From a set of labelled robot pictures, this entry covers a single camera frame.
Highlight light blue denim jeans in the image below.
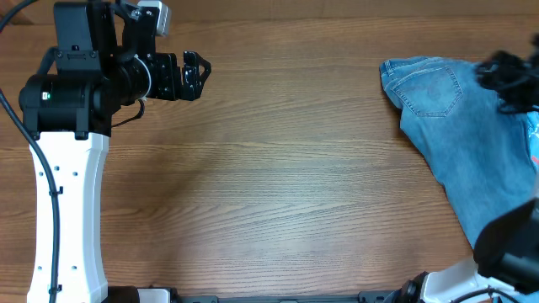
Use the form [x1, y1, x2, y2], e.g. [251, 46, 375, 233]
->
[380, 56, 536, 243]

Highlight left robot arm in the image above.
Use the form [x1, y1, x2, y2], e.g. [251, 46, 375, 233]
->
[19, 1, 211, 303]

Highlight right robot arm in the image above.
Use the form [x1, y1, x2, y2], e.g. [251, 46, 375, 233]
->
[380, 50, 538, 302]

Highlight light blue printed t-shirt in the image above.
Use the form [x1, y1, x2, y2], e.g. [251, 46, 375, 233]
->
[526, 112, 539, 172]

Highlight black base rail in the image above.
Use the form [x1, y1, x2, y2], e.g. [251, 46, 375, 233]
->
[104, 285, 476, 303]

